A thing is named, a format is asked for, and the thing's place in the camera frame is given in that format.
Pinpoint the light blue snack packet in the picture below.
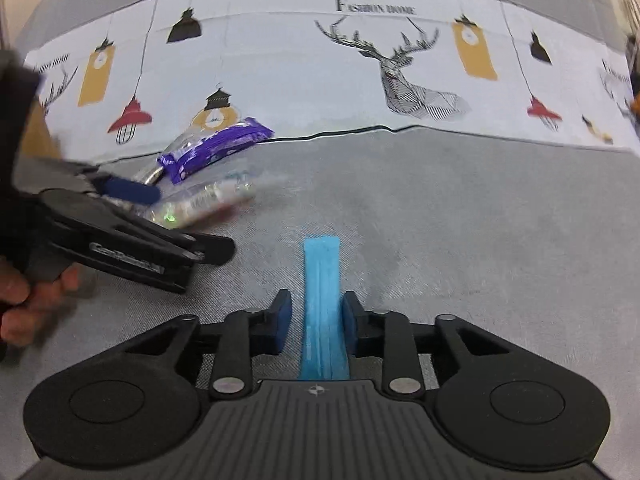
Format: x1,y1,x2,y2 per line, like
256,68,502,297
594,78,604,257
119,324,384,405
299,236,349,380

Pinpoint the clear bag of candies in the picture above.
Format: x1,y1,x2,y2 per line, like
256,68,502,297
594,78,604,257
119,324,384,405
134,170,286,230

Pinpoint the purple snack bar wrapper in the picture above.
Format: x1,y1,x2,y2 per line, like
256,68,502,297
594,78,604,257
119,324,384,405
157,117,273,184

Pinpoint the silver foil snack packet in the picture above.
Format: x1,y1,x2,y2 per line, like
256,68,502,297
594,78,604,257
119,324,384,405
132,127,246,185

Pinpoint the person's left hand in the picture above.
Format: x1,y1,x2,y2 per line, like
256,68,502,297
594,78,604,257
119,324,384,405
0,257,81,348

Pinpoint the brown cardboard box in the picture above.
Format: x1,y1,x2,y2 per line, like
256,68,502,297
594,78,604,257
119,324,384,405
20,100,61,159

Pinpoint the white printed sofa cover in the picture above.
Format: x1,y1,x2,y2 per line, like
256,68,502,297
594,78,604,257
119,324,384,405
26,0,639,162

